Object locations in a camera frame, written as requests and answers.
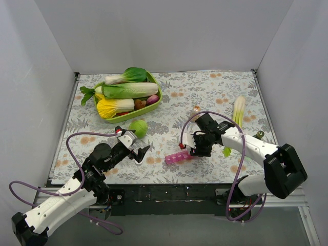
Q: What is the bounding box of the pink weekly pill organizer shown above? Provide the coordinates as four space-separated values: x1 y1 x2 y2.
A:
165 151 192 165

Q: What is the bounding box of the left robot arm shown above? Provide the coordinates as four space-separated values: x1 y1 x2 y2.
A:
11 142 150 245

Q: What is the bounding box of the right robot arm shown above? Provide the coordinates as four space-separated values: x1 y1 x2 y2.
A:
181 113 308 204

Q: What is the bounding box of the green round cabbage toy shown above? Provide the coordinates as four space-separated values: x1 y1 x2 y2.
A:
129 120 148 139

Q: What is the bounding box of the floral table mat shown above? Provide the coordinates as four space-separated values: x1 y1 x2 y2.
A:
51 71 275 185

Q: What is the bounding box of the clear pill jar gold lid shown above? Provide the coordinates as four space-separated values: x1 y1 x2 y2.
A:
190 106 200 117

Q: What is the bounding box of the red pepper toy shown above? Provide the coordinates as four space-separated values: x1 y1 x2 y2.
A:
116 112 130 116

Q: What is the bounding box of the celery stalk toy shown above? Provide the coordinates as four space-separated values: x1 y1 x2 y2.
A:
222 95 247 158

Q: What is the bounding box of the yellow cabbage toy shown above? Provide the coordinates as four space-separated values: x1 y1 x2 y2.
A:
96 99 134 119

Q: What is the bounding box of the purple onion toy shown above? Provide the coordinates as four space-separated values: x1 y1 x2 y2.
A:
146 95 159 106

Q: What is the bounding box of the green glass bottle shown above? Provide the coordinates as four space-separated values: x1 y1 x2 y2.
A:
253 131 265 140

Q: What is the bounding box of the napa cabbage toy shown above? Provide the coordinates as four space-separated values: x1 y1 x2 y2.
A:
101 82 159 99

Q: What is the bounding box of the white radish with leaves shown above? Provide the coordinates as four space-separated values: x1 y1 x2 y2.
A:
80 86 103 106

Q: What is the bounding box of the green plastic basket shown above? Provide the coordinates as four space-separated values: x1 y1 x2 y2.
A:
93 71 162 124

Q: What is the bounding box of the bok choy toy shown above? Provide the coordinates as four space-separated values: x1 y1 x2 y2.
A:
105 67 147 85

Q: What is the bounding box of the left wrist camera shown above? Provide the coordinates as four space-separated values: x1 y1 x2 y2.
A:
115 126 138 151

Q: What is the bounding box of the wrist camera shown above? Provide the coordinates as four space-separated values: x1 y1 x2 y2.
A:
179 133 196 155
115 126 138 151

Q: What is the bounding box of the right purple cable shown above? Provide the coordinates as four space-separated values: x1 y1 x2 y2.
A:
180 111 267 222

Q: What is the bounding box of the purple cable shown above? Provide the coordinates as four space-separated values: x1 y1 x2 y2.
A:
9 132 124 235
180 111 267 222

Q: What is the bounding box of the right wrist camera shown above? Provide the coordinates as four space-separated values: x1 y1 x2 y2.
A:
179 133 196 155

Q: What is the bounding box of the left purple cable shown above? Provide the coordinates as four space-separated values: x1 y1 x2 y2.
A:
9 132 124 235

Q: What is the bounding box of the black base frame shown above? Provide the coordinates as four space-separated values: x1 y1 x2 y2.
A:
98 183 231 216

